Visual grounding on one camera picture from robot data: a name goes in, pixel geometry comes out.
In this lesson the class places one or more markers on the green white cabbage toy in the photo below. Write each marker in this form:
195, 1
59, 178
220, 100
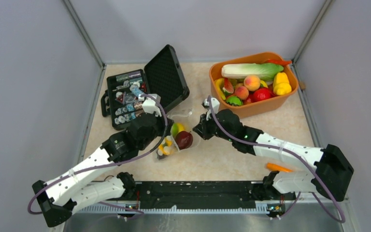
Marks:
266, 71

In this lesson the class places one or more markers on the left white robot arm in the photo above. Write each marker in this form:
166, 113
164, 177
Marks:
73, 190

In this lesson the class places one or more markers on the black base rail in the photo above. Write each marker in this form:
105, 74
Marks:
201, 195

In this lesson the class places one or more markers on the dark purple fruit toy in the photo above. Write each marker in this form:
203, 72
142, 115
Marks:
184, 140

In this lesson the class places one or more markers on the clear dotted zip bag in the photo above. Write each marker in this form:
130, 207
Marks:
187, 118

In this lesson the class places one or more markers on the black open case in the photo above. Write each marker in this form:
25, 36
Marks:
162, 75

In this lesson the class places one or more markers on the yellow banana toy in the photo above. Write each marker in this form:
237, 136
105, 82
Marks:
180, 127

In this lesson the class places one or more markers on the green apple toy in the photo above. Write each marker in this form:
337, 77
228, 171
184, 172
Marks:
175, 129

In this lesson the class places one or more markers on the orange carrot toy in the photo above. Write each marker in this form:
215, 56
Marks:
274, 167

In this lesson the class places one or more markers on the red apple toy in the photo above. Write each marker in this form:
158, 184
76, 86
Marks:
262, 94

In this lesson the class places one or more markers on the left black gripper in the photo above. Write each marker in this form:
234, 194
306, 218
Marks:
161, 120

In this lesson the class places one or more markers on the yellow pear toy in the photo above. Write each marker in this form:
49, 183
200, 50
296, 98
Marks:
281, 84

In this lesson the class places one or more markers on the peach toy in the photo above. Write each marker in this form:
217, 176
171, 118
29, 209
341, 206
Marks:
252, 82
241, 92

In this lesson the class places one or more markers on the yellow bell pepper toy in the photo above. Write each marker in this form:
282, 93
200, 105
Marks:
166, 147

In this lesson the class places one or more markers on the orange plastic basket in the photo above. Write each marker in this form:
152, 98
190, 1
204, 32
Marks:
256, 107

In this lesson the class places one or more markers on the red chili toy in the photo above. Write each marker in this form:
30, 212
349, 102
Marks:
279, 62

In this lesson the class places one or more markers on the green watermelon ball toy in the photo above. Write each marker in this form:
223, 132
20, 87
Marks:
234, 101

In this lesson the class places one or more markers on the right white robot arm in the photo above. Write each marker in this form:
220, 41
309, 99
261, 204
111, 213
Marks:
323, 170

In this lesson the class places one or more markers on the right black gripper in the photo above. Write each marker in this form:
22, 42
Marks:
202, 128

